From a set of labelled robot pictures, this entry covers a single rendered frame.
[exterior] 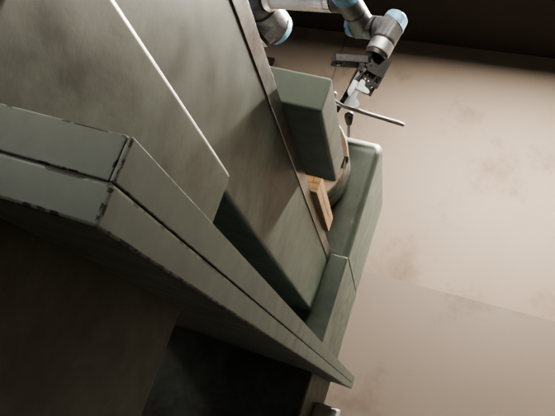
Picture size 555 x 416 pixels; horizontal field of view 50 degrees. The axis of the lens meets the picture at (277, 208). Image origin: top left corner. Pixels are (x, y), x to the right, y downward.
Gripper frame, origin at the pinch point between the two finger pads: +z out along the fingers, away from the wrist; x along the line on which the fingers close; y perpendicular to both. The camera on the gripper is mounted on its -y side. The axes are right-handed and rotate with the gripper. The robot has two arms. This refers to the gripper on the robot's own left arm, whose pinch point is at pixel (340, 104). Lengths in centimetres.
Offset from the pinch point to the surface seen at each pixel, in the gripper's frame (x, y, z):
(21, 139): -143, -18, 70
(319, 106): -85, -6, 38
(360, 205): 3.6, 20.5, 23.2
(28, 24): -138, -23, 64
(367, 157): 4.9, 15.5, 8.5
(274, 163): -77, -8, 47
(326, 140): -75, -2, 39
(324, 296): 2, 24, 53
